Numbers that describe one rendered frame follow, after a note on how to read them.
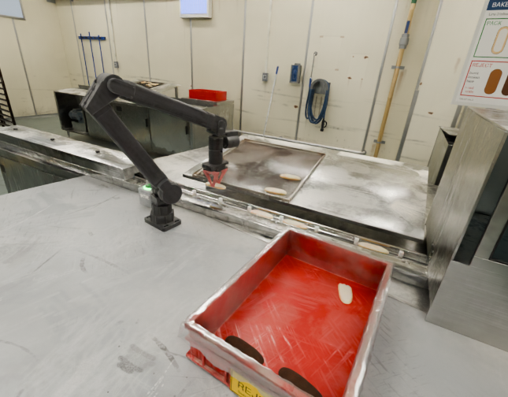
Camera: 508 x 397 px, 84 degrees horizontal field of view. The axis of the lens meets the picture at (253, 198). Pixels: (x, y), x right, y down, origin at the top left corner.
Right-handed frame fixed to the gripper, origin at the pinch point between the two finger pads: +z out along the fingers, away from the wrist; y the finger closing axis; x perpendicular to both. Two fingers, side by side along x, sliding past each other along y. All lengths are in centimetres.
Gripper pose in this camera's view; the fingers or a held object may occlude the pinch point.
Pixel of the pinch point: (215, 183)
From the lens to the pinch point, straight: 119.5
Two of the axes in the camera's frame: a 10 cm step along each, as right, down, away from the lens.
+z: -0.7, 9.1, 4.2
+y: 4.7, -3.4, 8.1
